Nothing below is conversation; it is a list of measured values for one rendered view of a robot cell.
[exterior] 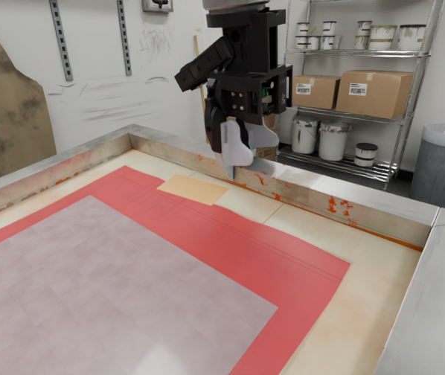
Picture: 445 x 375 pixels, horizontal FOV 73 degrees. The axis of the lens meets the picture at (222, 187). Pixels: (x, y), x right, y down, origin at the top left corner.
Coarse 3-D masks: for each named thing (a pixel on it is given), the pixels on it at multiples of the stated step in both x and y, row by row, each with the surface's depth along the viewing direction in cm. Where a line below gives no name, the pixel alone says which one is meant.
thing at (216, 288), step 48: (192, 240) 36; (240, 240) 35; (288, 240) 34; (96, 288) 31; (144, 288) 31; (192, 288) 30; (240, 288) 29; (288, 288) 29; (336, 288) 28; (48, 336) 27; (96, 336) 27; (144, 336) 26; (192, 336) 26; (240, 336) 25; (288, 336) 25
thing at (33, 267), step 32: (96, 192) 48; (128, 192) 47; (160, 192) 46; (32, 224) 42; (64, 224) 41; (96, 224) 41; (128, 224) 40; (160, 224) 39; (0, 256) 37; (32, 256) 36; (64, 256) 36; (96, 256) 35; (128, 256) 35; (0, 288) 33; (32, 288) 32; (64, 288) 32; (0, 320) 29; (32, 320) 29; (0, 352) 26
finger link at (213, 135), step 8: (208, 104) 37; (208, 112) 37; (216, 112) 37; (208, 120) 38; (216, 120) 38; (224, 120) 39; (208, 128) 39; (216, 128) 38; (208, 136) 39; (216, 136) 39; (216, 144) 40; (216, 152) 41
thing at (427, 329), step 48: (96, 144) 55; (144, 144) 57; (192, 144) 51; (0, 192) 45; (288, 192) 39; (336, 192) 35; (384, 192) 34; (432, 240) 27; (432, 288) 23; (432, 336) 20
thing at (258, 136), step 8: (240, 128) 43; (248, 128) 43; (256, 128) 43; (264, 128) 42; (240, 136) 45; (248, 136) 44; (256, 136) 44; (264, 136) 43; (272, 136) 42; (248, 144) 45; (256, 144) 45; (264, 144) 44; (272, 144) 43
